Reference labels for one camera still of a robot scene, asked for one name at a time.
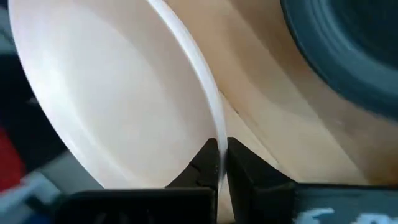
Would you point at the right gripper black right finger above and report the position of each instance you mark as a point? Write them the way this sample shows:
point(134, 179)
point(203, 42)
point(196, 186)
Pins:
point(255, 193)

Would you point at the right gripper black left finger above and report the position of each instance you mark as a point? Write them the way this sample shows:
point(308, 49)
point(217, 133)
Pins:
point(186, 205)

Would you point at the pink plate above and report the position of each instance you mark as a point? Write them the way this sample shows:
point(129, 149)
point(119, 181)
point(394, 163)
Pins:
point(109, 93)

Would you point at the green plate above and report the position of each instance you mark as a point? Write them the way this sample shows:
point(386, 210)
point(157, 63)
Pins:
point(357, 46)

